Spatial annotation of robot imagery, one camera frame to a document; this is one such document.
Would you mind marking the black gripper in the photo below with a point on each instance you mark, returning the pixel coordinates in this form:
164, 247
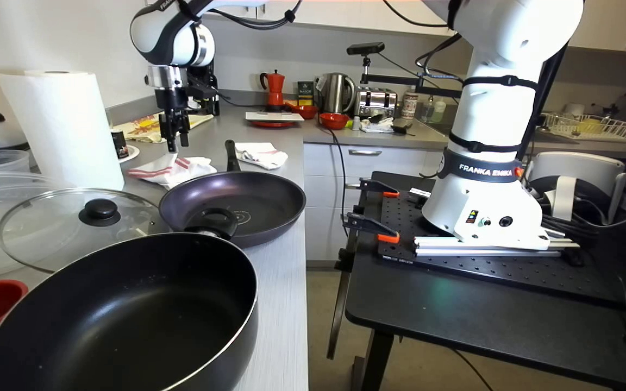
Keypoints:
172, 105

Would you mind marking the black perforated robot table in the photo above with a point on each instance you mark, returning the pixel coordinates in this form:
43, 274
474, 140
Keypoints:
488, 310

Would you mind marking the steel electric kettle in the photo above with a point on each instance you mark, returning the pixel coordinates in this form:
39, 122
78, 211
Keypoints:
336, 93

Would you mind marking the white paper towel roll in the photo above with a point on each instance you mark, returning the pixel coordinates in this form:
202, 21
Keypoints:
66, 130

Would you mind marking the deep black pan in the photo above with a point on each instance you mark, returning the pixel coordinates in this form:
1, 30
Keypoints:
125, 317

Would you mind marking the white headset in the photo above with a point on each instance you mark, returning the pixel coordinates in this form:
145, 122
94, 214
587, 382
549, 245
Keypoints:
581, 169

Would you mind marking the white base cabinet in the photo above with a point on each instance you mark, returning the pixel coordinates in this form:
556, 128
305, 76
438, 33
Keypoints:
391, 173

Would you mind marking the folded white red-striped cloth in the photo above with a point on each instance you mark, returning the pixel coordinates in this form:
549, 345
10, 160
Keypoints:
262, 154

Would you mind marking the red moka pot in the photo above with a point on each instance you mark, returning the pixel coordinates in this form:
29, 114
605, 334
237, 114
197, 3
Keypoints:
275, 89

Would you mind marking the small red bowl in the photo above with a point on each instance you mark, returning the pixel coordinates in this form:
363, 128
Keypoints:
333, 120

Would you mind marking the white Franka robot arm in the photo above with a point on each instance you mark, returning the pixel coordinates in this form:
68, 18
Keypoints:
501, 109

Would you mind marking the steel toaster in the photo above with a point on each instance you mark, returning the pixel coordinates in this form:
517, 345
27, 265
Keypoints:
377, 102

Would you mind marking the white rectangular plate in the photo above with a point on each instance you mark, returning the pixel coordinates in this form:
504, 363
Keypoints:
272, 115

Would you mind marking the small red cup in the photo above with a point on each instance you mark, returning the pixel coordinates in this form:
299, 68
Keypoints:
305, 111

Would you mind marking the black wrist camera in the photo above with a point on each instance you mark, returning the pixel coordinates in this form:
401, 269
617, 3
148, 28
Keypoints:
202, 89

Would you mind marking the small dark jar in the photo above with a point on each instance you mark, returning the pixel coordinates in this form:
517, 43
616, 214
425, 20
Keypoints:
118, 144

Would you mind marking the glass pan lid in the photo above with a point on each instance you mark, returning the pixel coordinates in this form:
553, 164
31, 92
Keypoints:
52, 231

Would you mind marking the white aluminium base rail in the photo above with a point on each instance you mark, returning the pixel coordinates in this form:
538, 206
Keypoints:
488, 245

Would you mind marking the dish drying rack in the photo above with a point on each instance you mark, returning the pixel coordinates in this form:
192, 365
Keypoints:
596, 127

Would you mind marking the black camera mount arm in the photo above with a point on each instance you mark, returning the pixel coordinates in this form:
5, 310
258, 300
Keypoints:
366, 48

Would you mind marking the dark purple frying pan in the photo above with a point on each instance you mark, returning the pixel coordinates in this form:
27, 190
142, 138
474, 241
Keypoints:
269, 203

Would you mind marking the white wall cabinet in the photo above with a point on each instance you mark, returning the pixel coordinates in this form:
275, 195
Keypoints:
610, 25

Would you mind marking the round white plate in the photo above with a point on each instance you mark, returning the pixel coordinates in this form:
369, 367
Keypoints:
131, 154

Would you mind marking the white red-striped cloth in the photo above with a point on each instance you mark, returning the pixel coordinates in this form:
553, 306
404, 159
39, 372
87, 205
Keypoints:
172, 171
262, 154

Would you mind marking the black orange bar clamp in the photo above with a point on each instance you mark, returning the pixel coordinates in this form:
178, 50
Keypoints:
379, 231
380, 186

